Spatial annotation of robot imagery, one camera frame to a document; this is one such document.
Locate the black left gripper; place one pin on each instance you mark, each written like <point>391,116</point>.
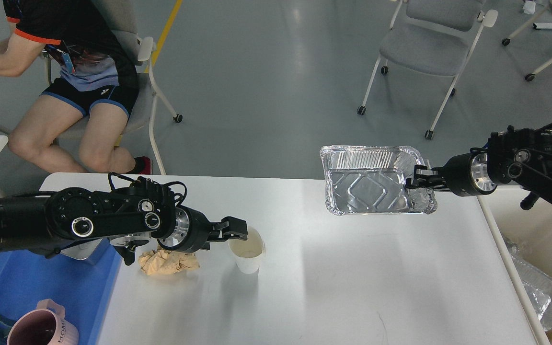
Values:
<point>193,231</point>

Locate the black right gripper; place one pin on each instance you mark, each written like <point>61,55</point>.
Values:
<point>463,175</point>

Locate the white paper cup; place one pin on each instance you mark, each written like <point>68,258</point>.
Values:
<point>249,253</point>

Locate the aluminium foil tray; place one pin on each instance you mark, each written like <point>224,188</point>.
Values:
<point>372,180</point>

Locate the stainless steel rectangular tray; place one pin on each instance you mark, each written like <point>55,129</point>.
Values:
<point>82,251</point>

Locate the pink mug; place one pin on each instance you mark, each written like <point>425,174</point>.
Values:
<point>46,325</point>

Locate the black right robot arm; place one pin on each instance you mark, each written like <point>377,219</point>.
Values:
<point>523,156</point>

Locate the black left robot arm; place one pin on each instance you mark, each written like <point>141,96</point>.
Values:
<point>46,223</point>

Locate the crumpled brown paper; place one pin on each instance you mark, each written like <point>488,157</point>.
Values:
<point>164,262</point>

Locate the white plastic bin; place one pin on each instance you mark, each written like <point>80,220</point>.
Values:
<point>531,229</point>

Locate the grey chair right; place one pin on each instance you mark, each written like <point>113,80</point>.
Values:
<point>430,51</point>

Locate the grey chair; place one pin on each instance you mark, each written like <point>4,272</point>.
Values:
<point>430,51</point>
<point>121,19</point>

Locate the foil trays in bin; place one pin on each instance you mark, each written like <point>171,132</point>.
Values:
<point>536,283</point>

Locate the person in patterned shirt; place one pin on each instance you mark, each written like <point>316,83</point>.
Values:
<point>74,124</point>

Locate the blue plastic tray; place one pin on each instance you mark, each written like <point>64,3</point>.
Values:
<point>82,287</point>

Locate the grey chair left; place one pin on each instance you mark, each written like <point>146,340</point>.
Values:
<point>121,19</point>

